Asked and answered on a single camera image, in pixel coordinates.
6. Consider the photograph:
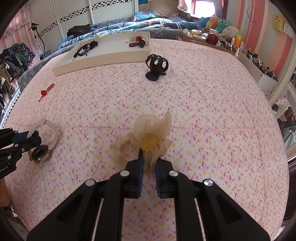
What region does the white strap wristwatch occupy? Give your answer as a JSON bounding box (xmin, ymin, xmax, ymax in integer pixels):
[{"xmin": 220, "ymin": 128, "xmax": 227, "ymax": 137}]
[{"xmin": 27, "ymin": 118, "xmax": 59, "ymax": 164}]

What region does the cream fabric flower scrunchie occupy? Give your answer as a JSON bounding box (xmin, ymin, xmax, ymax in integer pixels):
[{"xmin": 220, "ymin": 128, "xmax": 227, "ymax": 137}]
[{"xmin": 109, "ymin": 111, "xmax": 172, "ymax": 178}]

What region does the red knot gold pendant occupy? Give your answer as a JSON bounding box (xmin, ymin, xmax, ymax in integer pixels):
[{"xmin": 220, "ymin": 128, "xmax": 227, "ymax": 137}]
[{"xmin": 126, "ymin": 36, "xmax": 148, "ymax": 48}]

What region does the white jewelry tray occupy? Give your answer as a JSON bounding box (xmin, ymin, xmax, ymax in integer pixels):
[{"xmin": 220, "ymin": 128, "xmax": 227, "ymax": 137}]
[{"xmin": 52, "ymin": 32, "xmax": 151, "ymax": 76}]

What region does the left hand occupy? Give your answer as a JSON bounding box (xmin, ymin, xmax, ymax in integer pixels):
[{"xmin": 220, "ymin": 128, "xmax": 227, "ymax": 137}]
[{"xmin": 0, "ymin": 178, "xmax": 11, "ymax": 207}]

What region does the red tassel wooden charm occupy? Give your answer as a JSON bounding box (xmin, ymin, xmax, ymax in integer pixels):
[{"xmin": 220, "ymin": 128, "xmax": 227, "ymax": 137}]
[{"xmin": 39, "ymin": 83, "xmax": 55, "ymax": 102}]

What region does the clothes rack with clothes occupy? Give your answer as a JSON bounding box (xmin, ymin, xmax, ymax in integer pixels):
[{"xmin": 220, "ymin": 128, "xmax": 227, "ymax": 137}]
[{"xmin": 1, "ymin": 43, "xmax": 35, "ymax": 111}]

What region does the pink floral tablecloth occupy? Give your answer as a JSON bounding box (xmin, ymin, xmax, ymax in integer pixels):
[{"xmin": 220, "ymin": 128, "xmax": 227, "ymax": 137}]
[{"xmin": 6, "ymin": 39, "xmax": 289, "ymax": 238}]

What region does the phone tripod stand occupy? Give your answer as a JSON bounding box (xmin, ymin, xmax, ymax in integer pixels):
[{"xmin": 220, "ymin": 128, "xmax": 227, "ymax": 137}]
[{"xmin": 29, "ymin": 22, "xmax": 50, "ymax": 60}]

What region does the black bag on bed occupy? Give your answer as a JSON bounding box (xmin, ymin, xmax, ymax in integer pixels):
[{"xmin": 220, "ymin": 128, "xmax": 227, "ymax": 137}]
[{"xmin": 67, "ymin": 24, "xmax": 91, "ymax": 38}]

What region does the white sliding wardrobe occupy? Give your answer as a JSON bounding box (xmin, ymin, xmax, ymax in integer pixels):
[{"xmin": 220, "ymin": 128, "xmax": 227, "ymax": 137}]
[{"xmin": 29, "ymin": 0, "xmax": 139, "ymax": 53}]

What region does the white shelf with clutter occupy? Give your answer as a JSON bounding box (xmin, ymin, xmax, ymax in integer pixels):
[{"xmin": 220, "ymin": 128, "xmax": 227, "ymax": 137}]
[{"xmin": 238, "ymin": 49, "xmax": 280, "ymax": 93}]

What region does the black hair claw clip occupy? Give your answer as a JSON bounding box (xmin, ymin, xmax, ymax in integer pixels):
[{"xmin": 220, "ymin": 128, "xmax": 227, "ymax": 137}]
[{"xmin": 145, "ymin": 54, "xmax": 169, "ymax": 81}]

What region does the orange bottle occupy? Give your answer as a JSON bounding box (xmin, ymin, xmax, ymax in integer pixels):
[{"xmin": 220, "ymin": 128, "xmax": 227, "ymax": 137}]
[{"xmin": 233, "ymin": 35, "xmax": 242, "ymax": 49}]

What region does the bed with blue bedding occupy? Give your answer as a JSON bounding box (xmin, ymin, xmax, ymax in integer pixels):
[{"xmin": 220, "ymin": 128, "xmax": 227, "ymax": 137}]
[{"xmin": 18, "ymin": 16, "xmax": 204, "ymax": 92}]

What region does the dark red round jar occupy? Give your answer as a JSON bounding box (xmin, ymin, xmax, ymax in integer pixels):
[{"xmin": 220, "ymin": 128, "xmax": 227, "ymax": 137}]
[{"xmin": 206, "ymin": 33, "xmax": 219, "ymax": 45}]

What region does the white plush toy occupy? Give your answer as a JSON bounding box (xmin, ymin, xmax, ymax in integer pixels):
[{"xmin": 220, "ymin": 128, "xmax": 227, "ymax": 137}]
[{"xmin": 220, "ymin": 26, "xmax": 240, "ymax": 39}]

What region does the wooden cosmetics tray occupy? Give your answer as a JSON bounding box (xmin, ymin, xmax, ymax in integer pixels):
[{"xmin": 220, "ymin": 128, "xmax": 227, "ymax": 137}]
[{"xmin": 178, "ymin": 32, "xmax": 236, "ymax": 55}]

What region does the green plush toy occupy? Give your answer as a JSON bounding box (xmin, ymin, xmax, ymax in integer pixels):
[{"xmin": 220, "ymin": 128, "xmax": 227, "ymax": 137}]
[{"xmin": 215, "ymin": 19, "xmax": 231, "ymax": 34}]

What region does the orange plush toy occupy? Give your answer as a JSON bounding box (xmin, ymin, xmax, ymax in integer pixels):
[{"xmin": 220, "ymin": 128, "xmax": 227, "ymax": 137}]
[{"xmin": 204, "ymin": 16, "xmax": 217, "ymax": 31}]

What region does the beige pillow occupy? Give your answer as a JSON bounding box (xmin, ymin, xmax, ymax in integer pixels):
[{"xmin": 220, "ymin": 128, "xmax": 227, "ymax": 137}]
[{"xmin": 149, "ymin": 0, "xmax": 179, "ymax": 18}]

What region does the blue plush toy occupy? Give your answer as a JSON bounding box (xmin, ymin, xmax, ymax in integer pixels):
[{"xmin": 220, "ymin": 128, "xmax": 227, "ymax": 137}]
[{"xmin": 198, "ymin": 17, "xmax": 211, "ymax": 28}]

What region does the pink window curtain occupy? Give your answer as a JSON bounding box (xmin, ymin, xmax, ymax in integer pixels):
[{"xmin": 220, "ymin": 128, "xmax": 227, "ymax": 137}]
[{"xmin": 178, "ymin": 0, "xmax": 229, "ymax": 20}]

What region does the white wall socket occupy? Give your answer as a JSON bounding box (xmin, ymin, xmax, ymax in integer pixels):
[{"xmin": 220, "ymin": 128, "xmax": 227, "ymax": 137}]
[{"xmin": 283, "ymin": 23, "xmax": 294, "ymax": 39}]

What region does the yellow wall sticker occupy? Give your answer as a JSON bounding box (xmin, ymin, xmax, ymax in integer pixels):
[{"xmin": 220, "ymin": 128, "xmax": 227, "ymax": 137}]
[{"xmin": 273, "ymin": 13, "xmax": 285, "ymax": 33}]

